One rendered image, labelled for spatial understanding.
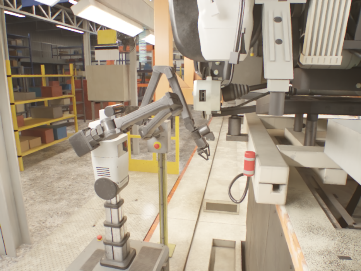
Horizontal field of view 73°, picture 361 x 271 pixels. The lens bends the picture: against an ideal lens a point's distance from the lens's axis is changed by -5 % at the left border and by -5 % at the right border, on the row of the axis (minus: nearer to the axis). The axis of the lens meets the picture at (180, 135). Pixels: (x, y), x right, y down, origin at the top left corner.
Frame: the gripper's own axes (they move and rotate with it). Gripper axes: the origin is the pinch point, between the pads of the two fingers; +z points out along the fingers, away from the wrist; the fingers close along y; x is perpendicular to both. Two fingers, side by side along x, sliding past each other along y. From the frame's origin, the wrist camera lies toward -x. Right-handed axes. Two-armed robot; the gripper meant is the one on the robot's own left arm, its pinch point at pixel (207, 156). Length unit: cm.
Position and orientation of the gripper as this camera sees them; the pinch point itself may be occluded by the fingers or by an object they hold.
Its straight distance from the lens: 175.3
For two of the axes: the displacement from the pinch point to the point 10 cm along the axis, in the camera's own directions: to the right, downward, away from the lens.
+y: 2.2, -2.2, 9.5
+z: 4.9, 8.7, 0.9
